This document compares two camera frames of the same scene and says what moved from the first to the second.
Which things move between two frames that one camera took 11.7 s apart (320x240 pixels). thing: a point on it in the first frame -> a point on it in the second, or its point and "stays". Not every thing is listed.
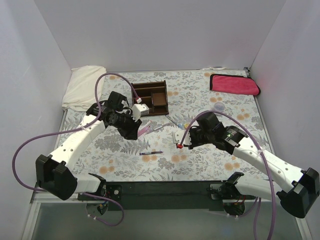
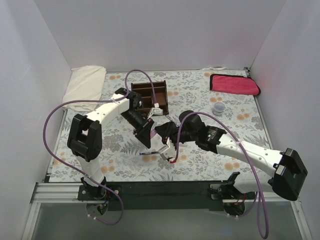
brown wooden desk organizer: x=153 y=93 stays
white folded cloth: x=81 y=91 stays
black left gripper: x=132 y=126 -> x=143 y=127
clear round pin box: x=219 y=106 stays
